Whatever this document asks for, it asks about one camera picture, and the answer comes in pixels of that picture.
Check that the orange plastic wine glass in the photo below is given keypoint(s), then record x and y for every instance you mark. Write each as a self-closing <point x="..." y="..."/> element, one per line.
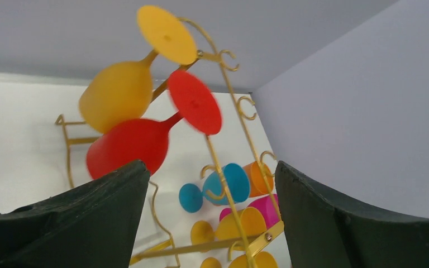
<point x="257" y="184"/>

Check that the red plastic wine glass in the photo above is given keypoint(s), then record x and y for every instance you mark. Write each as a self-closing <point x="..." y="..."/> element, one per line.
<point x="147" y="140"/>

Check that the yellow wine glass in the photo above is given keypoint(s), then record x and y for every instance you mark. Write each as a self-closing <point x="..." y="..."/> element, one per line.
<point x="124" y="90"/>
<point x="252" y="222"/>
<point x="262" y="260"/>

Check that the yellow back wine glass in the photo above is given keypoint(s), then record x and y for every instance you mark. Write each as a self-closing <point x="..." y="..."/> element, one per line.
<point x="124" y="90"/>

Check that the magenta plastic wine glass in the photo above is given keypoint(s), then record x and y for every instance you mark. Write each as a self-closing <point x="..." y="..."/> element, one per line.
<point x="264" y="205"/>

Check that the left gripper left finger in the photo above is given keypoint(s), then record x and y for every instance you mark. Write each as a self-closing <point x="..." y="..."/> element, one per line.
<point x="92" y="225"/>

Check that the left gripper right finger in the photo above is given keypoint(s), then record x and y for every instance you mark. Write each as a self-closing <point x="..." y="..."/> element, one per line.
<point x="326" y="228"/>

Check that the gold wire glass rack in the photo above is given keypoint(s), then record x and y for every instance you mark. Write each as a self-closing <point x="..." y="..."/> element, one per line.
<point x="223" y="185"/>

